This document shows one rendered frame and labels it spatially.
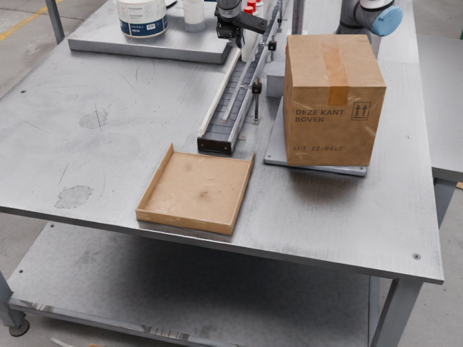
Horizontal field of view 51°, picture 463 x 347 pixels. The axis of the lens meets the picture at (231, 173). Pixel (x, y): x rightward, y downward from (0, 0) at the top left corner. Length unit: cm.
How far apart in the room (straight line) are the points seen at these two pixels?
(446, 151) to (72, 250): 147
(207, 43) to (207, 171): 74
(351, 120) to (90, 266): 121
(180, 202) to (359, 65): 62
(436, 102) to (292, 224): 79
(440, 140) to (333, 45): 47
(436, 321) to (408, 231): 94
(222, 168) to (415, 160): 58
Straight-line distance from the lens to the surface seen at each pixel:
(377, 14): 182
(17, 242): 258
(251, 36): 182
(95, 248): 212
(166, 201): 135
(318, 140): 138
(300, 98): 129
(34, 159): 162
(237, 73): 181
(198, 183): 140
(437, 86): 195
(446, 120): 177
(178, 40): 207
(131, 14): 208
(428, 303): 227
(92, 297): 196
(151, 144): 156
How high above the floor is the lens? 177
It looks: 41 degrees down
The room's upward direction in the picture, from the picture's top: 2 degrees counter-clockwise
